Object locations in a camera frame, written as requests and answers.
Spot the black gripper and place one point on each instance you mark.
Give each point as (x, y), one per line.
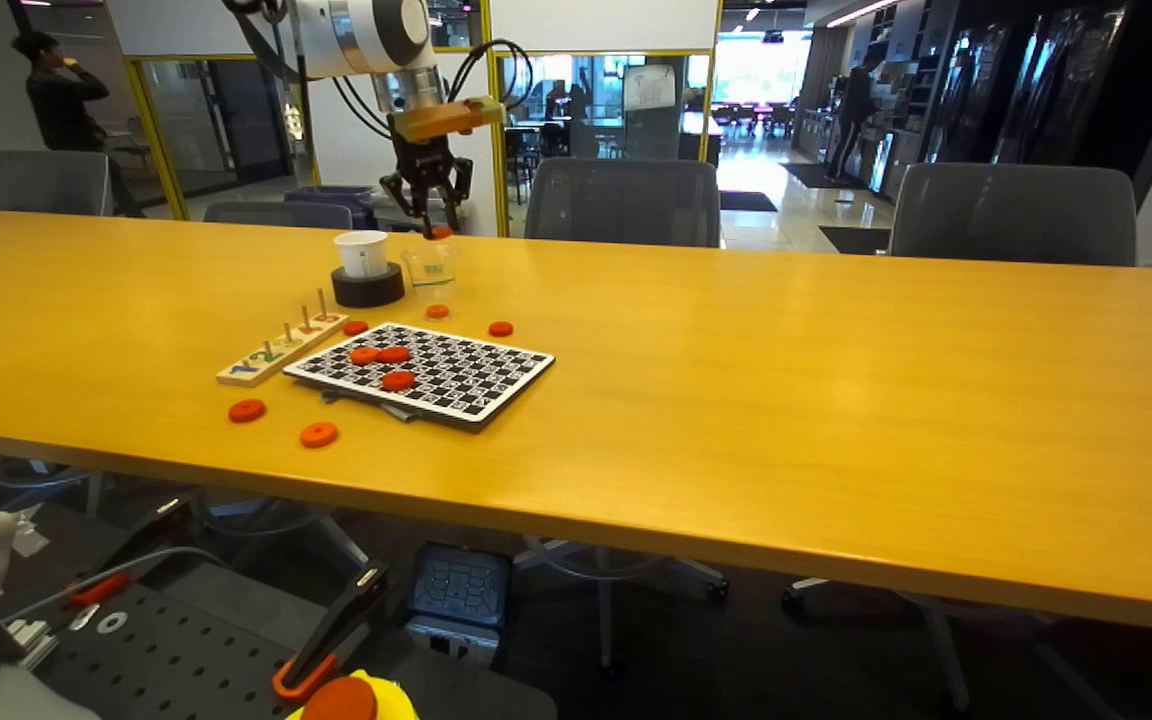
(435, 162)

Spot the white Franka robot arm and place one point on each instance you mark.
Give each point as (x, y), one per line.
(360, 35)

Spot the wooden number puzzle board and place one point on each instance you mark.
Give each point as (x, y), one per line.
(270, 358)

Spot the clear plastic cup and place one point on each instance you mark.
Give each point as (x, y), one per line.
(435, 269)

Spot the white paper cup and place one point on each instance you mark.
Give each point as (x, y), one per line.
(360, 253)

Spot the grey office chair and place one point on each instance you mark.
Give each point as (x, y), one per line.
(620, 201)
(1011, 214)
(41, 180)
(282, 208)

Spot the black white checkerboard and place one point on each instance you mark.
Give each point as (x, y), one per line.
(470, 381)

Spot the grey piece under checkerboard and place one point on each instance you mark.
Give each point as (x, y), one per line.
(399, 409)

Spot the grey floor box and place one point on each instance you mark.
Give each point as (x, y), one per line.
(459, 594)

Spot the person in dark clothes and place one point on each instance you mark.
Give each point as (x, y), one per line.
(59, 100)

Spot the orange black bar clamp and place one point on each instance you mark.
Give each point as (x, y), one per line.
(337, 627)

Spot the grey chair wheel base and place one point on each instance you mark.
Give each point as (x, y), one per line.
(603, 613)

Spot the yellow emergency stop button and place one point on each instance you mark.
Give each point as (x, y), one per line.
(351, 700)

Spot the black perforated plate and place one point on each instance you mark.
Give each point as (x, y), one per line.
(161, 660)

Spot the tan wrist camera mount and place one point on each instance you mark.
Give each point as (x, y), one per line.
(443, 123)

